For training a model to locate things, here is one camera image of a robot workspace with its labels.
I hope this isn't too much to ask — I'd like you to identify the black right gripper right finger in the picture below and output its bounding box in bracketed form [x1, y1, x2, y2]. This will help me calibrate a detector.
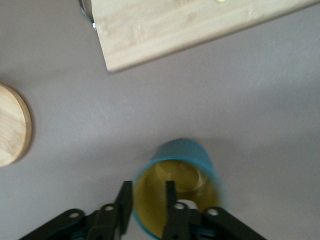
[162, 180, 266, 240]

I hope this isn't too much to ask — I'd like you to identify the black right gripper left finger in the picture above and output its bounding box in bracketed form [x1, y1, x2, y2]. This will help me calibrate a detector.
[18, 181, 133, 240]

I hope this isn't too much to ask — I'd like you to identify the teal cup with yellow inside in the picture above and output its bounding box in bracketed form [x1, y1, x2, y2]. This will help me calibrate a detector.
[132, 138, 230, 240]

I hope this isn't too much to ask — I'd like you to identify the wooden cup rack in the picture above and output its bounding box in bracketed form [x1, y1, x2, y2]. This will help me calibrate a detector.
[0, 82, 33, 168]

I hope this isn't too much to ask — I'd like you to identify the bamboo cutting board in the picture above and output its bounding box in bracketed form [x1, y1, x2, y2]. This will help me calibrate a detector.
[78, 0, 320, 73]

